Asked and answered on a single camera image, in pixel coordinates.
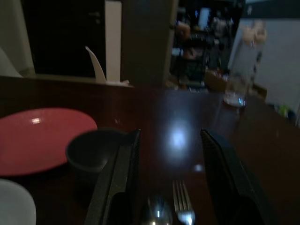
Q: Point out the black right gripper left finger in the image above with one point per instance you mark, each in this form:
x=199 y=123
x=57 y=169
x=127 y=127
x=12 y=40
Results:
x=117 y=178

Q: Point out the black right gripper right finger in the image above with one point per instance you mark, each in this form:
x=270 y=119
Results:
x=232 y=178

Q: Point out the dark grey cup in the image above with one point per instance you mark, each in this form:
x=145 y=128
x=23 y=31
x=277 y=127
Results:
x=89 y=152

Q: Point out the silver metal spoon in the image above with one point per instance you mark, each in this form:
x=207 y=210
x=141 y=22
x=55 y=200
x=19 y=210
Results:
x=156 y=212

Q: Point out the silver metal fork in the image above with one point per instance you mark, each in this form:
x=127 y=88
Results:
x=182 y=204

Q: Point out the red round plate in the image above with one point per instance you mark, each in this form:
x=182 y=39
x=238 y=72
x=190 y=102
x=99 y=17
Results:
x=35 y=138

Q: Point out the clear drinking glass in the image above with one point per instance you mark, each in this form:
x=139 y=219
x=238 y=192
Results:
x=236 y=86

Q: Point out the white bowl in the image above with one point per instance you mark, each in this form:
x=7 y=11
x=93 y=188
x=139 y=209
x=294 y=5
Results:
x=14 y=204

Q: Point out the white curved chair back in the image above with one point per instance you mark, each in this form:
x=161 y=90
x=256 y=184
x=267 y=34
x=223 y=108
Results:
x=97 y=65

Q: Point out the cluttered black shelf rack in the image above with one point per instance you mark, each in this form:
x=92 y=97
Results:
x=199 y=47

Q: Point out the dark door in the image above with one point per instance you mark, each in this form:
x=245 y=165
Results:
x=65 y=35

